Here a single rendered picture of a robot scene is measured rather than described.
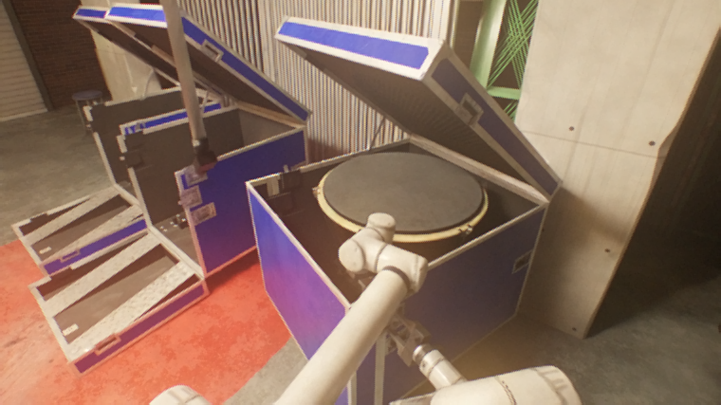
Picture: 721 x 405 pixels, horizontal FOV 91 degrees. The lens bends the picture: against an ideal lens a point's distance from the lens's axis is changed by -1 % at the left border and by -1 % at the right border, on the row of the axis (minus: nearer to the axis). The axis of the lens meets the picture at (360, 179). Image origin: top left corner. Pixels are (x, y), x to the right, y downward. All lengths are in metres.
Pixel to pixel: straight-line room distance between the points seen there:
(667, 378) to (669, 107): 1.52
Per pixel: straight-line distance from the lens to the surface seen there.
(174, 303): 2.69
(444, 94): 1.09
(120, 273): 3.15
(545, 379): 0.89
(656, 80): 1.99
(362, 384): 1.66
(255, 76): 2.41
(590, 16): 1.96
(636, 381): 2.69
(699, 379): 2.91
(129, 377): 2.58
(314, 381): 0.76
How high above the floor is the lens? 1.90
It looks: 29 degrees down
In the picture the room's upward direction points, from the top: straight up
